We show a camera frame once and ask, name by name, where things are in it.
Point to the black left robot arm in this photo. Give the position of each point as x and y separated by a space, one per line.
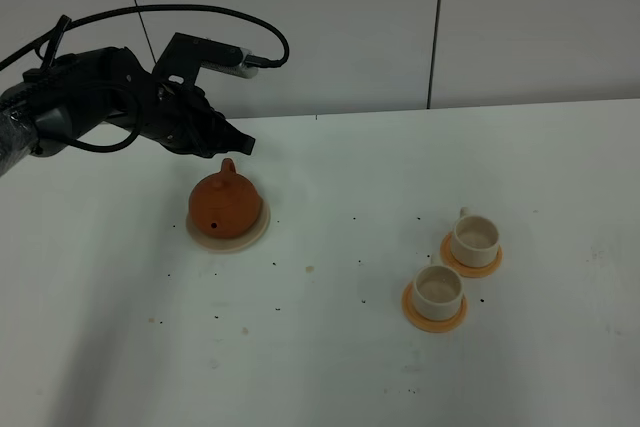
17 133

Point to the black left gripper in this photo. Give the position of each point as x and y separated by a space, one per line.
101 101

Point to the far orange coaster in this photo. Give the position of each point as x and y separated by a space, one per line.
463 270

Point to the brown clay teapot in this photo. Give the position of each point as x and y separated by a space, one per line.
224 205

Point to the white teacup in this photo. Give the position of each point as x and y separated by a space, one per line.
475 240
437 291

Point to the near white teacup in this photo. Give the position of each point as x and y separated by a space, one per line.
437 291

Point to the orange coaster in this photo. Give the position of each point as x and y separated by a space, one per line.
429 325
463 270

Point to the cream round teapot saucer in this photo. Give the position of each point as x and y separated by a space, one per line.
226 246

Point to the far white teacup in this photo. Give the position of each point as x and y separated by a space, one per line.
475 240

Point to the near orange coaster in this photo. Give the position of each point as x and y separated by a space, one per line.
429 325

